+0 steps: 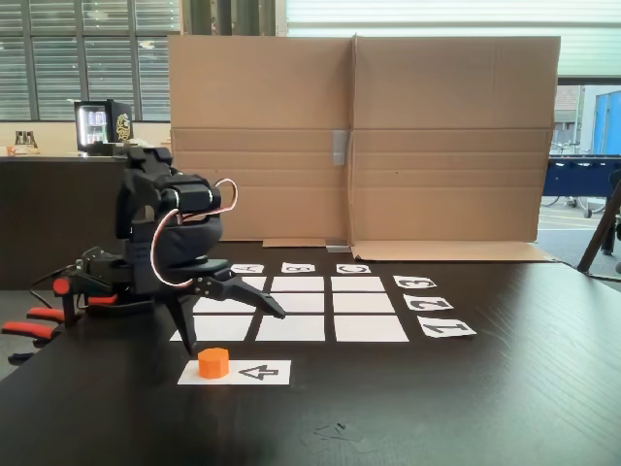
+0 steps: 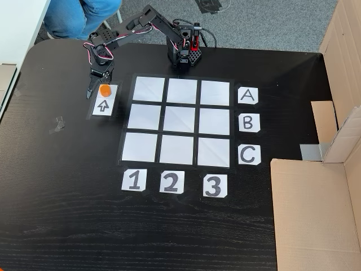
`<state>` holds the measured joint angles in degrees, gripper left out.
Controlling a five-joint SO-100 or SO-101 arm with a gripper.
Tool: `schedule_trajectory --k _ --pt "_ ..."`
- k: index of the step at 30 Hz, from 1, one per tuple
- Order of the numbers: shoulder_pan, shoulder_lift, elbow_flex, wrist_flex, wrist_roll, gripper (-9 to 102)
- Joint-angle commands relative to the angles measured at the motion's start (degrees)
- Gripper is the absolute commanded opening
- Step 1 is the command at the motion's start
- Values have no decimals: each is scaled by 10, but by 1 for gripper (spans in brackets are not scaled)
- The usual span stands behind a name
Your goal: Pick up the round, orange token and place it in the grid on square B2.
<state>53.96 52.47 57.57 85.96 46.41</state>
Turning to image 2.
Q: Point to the person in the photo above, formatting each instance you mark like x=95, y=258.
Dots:
x=70, y=17

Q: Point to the paper sheet number 3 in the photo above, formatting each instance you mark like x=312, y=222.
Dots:
x=207, y=193

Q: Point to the white nine-square grid sheet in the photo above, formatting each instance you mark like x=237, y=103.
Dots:
x=146, y=118

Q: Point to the paper sheet letter B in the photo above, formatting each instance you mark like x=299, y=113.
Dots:
x=255, y=128

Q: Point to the grey metal chair leg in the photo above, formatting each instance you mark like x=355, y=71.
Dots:
x=119, y=17

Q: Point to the paper sheet number 2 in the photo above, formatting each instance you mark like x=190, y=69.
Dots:
x=163, y=189

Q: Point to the round orange token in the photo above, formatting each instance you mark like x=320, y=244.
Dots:
x=105, y=90

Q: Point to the paper sheet letter C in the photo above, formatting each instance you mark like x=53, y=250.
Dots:
x=242, y=161

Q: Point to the white arrow paper sheet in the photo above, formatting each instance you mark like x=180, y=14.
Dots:
x=97, y=111

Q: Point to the white desk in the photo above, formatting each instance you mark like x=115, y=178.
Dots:
x=17, y=28

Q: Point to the black floor tape patch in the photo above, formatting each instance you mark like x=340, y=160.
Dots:
x=208, y=5

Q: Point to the brown cardboard screen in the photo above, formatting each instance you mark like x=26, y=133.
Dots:
x=310, y=211

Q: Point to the clear tape piece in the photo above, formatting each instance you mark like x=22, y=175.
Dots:
x=20, y=91
x=57, y=127

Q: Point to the paper sheet letter A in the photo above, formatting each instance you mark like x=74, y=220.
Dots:
x=242, y=101

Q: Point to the grey tape strip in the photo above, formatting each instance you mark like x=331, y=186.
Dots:
x=310, y=152

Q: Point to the paper sheet number 1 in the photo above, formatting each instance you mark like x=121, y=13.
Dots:
x=125, y=186

